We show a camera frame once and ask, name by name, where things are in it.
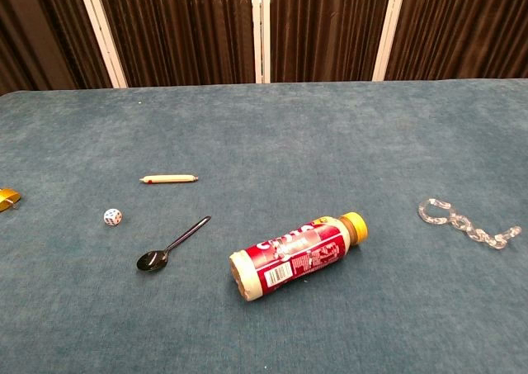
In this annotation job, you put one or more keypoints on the white die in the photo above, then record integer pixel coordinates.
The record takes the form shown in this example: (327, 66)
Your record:
(112, 216)

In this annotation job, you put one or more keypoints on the blue table cloth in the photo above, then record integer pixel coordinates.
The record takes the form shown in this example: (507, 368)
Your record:
(288, 143)

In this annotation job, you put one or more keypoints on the red label drink bottle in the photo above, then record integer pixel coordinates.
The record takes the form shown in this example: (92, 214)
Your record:
(288, 258)

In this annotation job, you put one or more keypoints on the cream wrapped sausage stick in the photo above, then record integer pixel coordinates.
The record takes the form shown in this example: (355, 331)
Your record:
(169, 179)

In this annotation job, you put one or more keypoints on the black plastic spoon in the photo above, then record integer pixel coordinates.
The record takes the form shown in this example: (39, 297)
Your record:
(152, 261)

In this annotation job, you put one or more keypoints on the dark curtain partition panel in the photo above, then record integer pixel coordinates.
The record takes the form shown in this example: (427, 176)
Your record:
(41, 27)
(326, 27)
(462, 23)
(185, 27)

